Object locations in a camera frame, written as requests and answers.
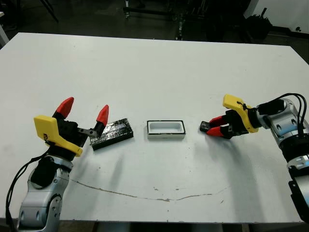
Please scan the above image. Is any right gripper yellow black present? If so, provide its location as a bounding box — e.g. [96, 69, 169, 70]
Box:
[206, 94, 260, 140]

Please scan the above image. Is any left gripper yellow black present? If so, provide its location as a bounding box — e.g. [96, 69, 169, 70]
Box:
[33, 97, 110, 158]

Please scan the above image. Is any small black camera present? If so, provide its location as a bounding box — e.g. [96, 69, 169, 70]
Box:
[199, 120, 213, 133]

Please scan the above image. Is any black scuffed box lid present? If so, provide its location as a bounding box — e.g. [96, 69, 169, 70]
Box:
[89, 117, 134, 151]

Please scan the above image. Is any black tripod leg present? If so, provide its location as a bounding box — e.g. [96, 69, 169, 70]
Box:
[40, 0, 59, 23]

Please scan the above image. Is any white side table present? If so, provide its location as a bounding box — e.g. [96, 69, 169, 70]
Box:
[0, 11, 10, 48]

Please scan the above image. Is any camera box base white inlay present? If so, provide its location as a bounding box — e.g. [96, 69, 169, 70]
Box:
[146, 119, 186, 140]

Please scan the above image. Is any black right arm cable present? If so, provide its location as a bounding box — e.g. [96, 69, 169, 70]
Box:
[272, 93, 305, 136]

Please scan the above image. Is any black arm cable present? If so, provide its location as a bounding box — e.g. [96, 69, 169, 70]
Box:
[5, 154, 50, 232]
[272, 93, 305, 136]

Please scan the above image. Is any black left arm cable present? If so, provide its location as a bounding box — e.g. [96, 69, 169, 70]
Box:
[5, 154, 50, 232]

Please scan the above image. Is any black cart frame with casters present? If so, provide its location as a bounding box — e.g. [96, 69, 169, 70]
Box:
[123, 0, 181, 21]

